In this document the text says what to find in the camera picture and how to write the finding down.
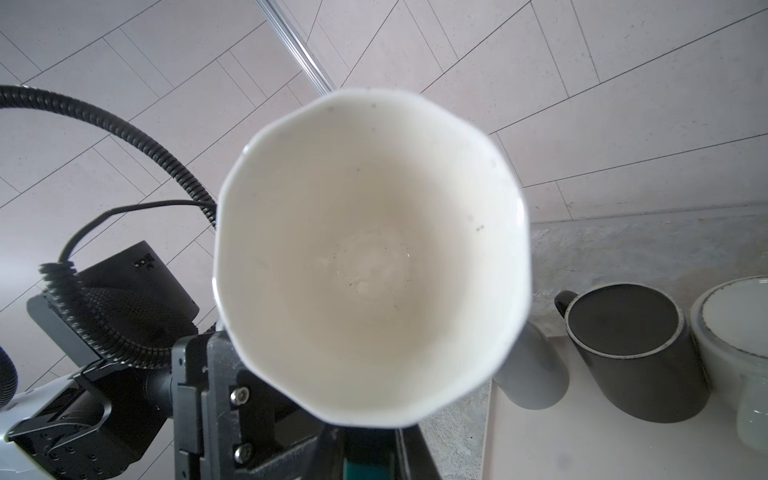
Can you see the white mug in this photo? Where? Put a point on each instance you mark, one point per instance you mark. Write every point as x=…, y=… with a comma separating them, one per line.
x=729, y=322

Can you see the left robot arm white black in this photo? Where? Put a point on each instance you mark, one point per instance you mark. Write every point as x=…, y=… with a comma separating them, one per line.
x=100, y=420

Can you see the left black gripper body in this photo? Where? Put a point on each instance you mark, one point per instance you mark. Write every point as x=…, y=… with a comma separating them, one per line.
x=226, y=419

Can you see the dark green mug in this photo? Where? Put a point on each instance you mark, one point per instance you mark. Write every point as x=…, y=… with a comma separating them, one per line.
x=372, y=263

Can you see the black mug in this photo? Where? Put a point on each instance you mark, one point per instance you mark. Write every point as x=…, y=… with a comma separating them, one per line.
x=638, y=346

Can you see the grey mug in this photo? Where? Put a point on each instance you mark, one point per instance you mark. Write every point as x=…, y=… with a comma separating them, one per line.
x=533, y=375

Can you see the beige rectangular tray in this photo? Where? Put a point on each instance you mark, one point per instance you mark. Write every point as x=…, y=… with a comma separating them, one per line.
x=584, y=436

